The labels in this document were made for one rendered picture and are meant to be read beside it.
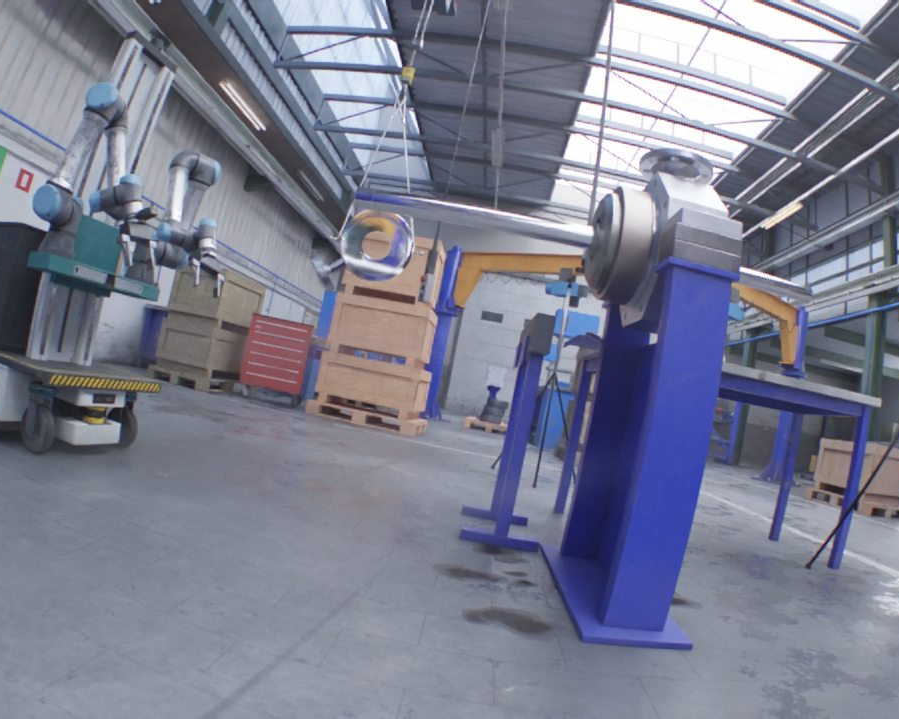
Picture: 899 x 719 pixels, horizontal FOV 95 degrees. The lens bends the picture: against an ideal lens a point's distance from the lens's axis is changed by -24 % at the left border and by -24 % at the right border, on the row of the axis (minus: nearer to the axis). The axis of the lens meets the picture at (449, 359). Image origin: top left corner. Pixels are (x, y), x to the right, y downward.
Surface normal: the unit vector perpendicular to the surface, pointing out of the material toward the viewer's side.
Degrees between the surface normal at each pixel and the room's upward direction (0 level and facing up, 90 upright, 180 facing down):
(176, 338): 90
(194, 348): 90
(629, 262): 121
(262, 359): 90
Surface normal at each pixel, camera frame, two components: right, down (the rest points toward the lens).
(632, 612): -0.04, -0.07
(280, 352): 0.27, 0.00
